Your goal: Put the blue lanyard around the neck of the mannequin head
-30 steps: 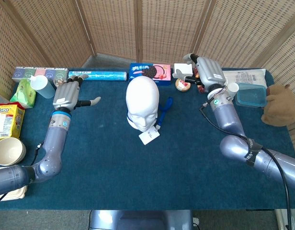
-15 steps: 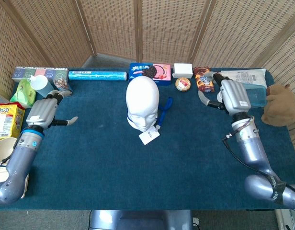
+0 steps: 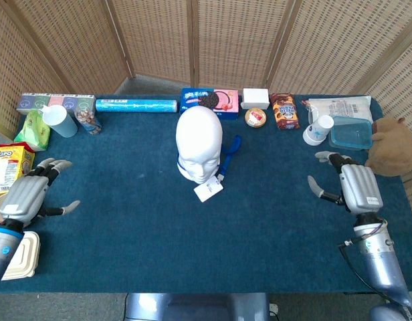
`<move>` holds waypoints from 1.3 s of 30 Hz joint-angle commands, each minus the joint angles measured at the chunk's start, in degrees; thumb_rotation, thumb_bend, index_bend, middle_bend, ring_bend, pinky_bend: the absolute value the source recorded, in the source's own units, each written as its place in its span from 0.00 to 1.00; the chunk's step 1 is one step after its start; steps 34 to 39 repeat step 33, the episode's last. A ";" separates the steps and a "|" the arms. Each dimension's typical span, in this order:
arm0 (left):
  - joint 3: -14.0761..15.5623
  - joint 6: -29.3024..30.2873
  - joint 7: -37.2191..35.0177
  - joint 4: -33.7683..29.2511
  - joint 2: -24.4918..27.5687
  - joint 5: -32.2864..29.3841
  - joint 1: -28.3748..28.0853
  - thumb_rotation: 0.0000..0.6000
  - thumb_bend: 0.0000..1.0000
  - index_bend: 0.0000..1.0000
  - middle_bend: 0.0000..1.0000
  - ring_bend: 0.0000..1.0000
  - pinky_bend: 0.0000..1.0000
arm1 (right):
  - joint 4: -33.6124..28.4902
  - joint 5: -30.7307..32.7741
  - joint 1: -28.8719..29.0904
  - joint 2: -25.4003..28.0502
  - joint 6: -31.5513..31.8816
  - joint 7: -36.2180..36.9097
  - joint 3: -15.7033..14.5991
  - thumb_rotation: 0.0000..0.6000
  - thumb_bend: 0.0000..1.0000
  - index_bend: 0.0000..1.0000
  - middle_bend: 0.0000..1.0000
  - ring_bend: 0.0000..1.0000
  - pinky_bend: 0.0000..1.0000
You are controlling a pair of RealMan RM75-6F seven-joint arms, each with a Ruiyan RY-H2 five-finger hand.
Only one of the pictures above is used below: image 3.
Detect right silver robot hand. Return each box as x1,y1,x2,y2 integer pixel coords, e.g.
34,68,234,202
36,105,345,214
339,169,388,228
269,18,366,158
307,150,384,215

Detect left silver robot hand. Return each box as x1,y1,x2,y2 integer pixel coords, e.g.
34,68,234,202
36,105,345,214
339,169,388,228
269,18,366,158
0,157,82,228

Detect blue lanyard with white badge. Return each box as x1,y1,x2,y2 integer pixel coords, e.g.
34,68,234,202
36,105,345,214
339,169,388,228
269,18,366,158
177,134,243,203

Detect yellow biscuit bag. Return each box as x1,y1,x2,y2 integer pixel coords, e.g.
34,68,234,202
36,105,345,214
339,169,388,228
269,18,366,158
0,142,35,197

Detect brown plush toy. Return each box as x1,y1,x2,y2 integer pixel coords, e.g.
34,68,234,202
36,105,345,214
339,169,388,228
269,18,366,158
365,116,412,177

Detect clear blue-rimmed food container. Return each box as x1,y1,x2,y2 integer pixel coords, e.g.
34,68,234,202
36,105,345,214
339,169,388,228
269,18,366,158
328,116,374,150

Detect beige clamshell lunch box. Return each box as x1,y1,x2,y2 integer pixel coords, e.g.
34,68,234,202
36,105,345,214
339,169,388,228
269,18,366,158
1,231,41,281

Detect green wet wipes pack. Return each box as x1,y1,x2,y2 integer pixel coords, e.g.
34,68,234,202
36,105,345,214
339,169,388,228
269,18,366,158
13,110,51,152

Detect stacked flower paper cups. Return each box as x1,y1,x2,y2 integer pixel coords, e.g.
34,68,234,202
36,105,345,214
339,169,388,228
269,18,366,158
302,114,335,147

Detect white plastic bag pack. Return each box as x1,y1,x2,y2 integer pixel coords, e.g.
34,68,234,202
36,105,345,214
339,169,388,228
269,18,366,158
305,96,374,124

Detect pale green cup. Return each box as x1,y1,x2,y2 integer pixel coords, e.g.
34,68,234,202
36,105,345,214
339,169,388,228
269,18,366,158
41,104,78,138

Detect clear jar with snacks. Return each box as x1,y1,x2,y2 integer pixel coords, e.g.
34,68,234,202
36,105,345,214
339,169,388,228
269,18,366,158
74,102,102,136

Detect long multicolour tea box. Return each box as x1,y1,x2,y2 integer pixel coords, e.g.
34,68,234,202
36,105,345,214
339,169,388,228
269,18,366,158
15,92,96,116

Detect brown chocolate cookie pack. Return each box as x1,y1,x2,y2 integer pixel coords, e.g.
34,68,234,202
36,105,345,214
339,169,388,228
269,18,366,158
270,93,300,130

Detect blue velvet tablecloth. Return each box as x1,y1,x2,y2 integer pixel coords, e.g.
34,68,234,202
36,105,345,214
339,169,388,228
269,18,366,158
0,93,412,295

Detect round gold tin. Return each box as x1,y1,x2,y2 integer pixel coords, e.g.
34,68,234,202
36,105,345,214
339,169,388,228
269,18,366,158
244,108,268,128

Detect small white box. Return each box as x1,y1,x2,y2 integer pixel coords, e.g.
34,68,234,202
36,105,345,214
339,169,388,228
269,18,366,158
241,88,270,110

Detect blue plastic wrap roll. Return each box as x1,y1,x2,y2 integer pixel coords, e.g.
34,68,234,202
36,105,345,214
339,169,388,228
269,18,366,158
95,98,179,114

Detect white foam mannequin head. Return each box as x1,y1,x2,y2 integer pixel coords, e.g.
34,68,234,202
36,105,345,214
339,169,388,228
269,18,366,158
175,106,223,185

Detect blue pink cookie box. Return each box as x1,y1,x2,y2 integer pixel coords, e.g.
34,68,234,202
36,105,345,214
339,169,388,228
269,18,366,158
179,88,239,120

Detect silver robot torso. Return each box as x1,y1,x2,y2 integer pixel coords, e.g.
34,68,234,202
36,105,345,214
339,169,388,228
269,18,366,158
124,293,270,321

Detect wicker folding screen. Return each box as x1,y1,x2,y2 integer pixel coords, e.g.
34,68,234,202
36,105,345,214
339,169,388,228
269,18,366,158
0,0,412,235

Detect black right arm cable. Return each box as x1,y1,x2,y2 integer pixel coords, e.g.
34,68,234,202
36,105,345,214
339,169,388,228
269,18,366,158
338,239,412,308

